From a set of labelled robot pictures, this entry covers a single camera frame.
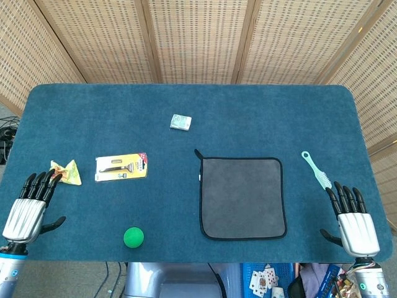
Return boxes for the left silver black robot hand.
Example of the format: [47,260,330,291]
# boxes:
[2,169,66,243]

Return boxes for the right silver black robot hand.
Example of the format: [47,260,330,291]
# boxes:
[319,181,381,258]

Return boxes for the grey microfibre cloth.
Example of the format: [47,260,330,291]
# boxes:
[194,148,288,241]

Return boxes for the colourful printed packet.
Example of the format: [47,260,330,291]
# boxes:
[334,272,355,298]

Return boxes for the yellow triangular snack packet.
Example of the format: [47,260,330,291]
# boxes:
[50,159,83,186]

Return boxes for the mint green hairbrush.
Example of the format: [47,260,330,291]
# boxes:
[301,151,332,191]

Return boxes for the purple cloth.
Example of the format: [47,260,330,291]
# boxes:
[298,263,322,298]

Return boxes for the black pouch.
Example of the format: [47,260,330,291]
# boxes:
[287,277,303,298]

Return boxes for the razor in yellow blister pack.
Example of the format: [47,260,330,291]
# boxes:
[94,151,149,183]

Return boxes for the green foam ball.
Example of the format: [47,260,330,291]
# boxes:
[123,227,145,248]

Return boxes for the blue plastic basket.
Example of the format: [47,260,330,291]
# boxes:
[241,263,296,298]

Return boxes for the blue table mat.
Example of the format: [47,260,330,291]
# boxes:
[0,83,393,264]

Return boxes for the grey robot torso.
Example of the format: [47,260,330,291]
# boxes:
[123,262,243,298]

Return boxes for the small green tissue packet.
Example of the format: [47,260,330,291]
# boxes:
[169,114,192,132]

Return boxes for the bamboo folding screen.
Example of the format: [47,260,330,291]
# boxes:
[0,0,397,226]

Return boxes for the black floor cables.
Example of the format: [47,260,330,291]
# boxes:
[0,116,20,165]

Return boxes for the black torso cable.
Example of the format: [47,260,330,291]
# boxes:
[207,263,225,298]

